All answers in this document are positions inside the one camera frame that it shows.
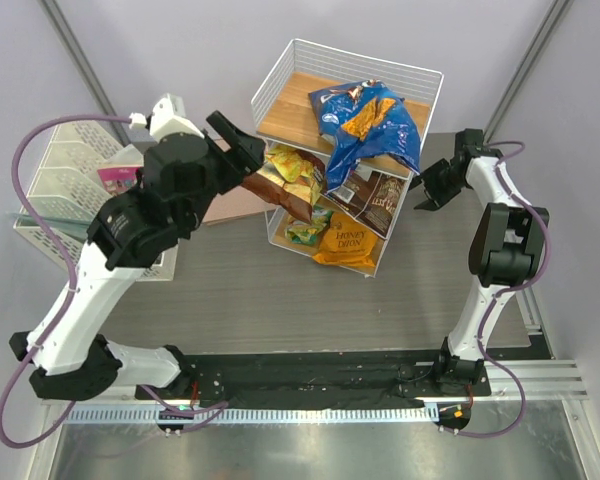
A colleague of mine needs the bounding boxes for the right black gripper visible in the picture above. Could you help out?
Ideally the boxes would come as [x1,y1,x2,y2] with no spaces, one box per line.
[408,159,468,212]

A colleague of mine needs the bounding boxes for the brown Chuba cassava chips bag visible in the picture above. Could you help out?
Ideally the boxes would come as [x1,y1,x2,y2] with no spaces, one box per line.
[242,144,325,223]

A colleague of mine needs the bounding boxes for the brown Kettle sea salt bag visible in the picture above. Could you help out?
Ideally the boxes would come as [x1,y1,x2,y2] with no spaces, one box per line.
[326,164,407,240]

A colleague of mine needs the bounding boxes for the white wire shelf rack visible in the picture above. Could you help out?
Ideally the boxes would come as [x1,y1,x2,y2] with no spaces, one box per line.
[251,38,444,277]

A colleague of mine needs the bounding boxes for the orange honey dijon chips bag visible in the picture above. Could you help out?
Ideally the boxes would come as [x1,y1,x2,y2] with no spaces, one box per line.
[312,212,378,268]

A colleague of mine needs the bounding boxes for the green yellow snack bag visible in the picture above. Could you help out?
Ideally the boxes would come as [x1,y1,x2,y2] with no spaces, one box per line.
[284,206,333,247]

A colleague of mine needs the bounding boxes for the blue Doritos chips bag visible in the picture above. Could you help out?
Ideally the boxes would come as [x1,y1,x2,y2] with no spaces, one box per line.
[308,79,421,192]

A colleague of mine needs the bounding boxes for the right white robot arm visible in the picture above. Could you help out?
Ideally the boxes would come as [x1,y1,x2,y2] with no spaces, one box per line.
[412,129,549,395]

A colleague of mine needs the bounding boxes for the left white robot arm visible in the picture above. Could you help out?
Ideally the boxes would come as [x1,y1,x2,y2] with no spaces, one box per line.
[9,110,266,402]

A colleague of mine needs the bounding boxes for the pink flat board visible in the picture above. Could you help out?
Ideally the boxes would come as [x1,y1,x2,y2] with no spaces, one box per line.
[202,138,269,226]

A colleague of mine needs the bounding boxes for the pink sticker booklet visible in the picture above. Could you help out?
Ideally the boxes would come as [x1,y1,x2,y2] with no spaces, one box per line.
[97,165,141,196]

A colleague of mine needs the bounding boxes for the green translucent folder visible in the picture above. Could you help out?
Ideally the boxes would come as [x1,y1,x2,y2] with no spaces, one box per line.
[9,212,90,233]

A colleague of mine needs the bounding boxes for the black base mat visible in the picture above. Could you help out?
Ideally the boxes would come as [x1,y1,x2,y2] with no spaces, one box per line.
[154,350,491,410]

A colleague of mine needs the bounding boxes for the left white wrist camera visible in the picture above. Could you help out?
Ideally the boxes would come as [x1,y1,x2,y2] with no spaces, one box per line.
[129,93,204,142]

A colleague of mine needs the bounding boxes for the right aluminium frame post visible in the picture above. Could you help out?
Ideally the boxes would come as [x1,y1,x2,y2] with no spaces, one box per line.
[484,0,573,141]

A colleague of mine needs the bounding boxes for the aluminium frame post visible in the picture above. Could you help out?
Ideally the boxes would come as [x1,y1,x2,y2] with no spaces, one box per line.
[37,0,117,116]
[484,0,573,141]

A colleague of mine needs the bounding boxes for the left aluminium frame post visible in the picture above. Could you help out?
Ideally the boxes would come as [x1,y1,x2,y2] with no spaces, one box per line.
[37,0,117,116]

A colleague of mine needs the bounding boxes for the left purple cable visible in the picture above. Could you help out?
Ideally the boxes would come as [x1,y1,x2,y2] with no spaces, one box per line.
[0,113,229,447]

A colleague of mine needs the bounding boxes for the white slotted cable duct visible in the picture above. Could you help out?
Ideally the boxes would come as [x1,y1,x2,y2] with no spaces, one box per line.
[66,403,439,425]

